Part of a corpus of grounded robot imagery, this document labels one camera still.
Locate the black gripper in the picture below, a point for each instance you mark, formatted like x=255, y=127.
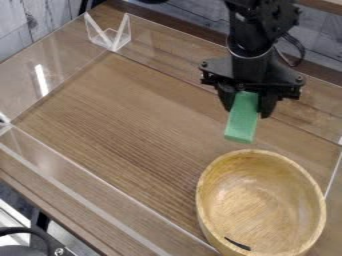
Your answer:
x=259, y=75

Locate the green stick block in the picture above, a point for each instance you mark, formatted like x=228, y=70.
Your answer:
x=242, y=118

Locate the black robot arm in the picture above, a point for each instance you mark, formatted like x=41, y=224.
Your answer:
x=259, y=22

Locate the wooden bowl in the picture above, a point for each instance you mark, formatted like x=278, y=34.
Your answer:
x=259, y=205

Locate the clear acrylic corner bracket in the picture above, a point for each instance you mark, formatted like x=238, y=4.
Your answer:
x=110, y=38

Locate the clear acrylic barrier wall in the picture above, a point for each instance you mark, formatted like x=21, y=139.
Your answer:
x=107, y=134

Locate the black table leg frame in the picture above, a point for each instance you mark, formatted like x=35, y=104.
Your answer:
x=43, y=239

